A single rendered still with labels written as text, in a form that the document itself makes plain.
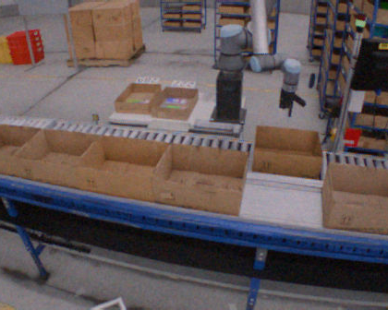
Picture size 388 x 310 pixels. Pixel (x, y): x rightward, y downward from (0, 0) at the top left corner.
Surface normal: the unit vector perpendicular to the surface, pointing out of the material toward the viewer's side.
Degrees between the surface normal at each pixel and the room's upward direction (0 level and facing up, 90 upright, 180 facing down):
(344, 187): 89
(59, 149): 89
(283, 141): 89
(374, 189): 89
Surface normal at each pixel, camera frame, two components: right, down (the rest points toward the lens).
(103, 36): -0.16, 0.56
